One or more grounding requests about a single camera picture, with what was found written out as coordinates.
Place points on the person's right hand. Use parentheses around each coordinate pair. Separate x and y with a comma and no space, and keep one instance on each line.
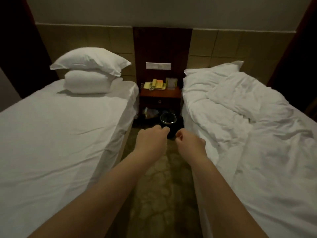
(191,146)

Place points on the person's left hand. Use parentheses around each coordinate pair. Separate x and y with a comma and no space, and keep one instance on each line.
(151,142)

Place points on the white bed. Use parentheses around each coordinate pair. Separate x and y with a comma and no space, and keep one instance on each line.
(190,126)
(49,141)

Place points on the white duvet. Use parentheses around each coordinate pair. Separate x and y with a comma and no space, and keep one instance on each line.
(257,141)

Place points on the white pillow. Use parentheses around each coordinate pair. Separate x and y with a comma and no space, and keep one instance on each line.
(213,69)
(89,82)

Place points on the white duvet cover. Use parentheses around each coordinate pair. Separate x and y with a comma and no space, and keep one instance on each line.
(89,59)

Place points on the person's left forearm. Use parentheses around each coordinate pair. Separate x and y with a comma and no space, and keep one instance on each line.
(94,200)

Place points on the person's right forearm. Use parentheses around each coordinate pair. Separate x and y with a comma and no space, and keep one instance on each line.
(225,205)

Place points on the black trash bin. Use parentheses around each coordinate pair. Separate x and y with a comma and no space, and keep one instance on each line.
(168,119)

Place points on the dark wooden nightstand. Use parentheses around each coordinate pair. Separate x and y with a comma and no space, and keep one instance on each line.
(159,99)

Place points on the beige telephone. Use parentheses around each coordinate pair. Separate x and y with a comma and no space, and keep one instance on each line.
(156,84)

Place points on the tan padded headboard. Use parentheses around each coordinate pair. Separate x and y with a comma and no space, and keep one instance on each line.
(84,37)
(237,49)

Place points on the white wall switch panel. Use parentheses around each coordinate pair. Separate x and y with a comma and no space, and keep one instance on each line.
(158,66)

